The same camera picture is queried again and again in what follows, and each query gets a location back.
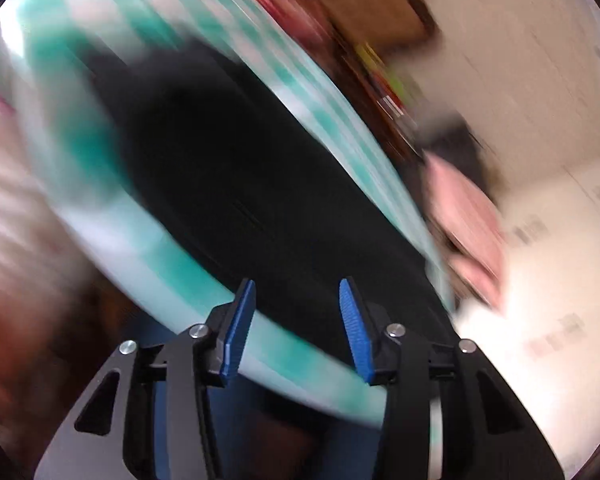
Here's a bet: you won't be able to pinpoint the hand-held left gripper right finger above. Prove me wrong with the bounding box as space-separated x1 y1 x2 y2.
338 277 565 480

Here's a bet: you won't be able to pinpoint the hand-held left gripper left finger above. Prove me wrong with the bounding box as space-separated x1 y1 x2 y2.
34 279 257 480

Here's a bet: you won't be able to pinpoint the black pants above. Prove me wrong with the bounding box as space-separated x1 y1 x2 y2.
80 42 456 366

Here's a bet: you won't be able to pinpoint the pink cloth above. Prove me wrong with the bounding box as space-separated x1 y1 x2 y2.
424 152 507 313

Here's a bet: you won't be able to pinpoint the dark wooden nightstand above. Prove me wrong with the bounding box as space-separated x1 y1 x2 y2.
305 15 431 161

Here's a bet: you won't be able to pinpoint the dark cloth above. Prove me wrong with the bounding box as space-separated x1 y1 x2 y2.
420 112 503 201

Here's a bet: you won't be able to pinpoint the teal checked tablecloth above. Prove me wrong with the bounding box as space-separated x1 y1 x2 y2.
0 0 458 480

